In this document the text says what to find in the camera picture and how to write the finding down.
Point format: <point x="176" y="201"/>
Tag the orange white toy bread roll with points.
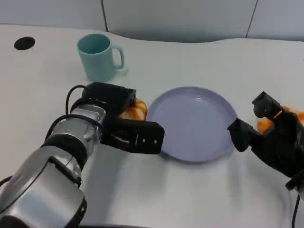
<point x="263" y="124"/>
<point x="138" y="109"/>

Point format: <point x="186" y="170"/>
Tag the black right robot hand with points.
<point x="285" y="142"/>

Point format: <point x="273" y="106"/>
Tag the black round table hole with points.
<point x="24" y="43"/>

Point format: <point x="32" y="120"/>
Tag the lilac plate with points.
<point x="190" y="123"/>

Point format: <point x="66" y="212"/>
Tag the pale green mug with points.
<point x="97" y="64"/>

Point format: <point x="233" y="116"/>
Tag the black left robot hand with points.
<point x="109" y="95"/>

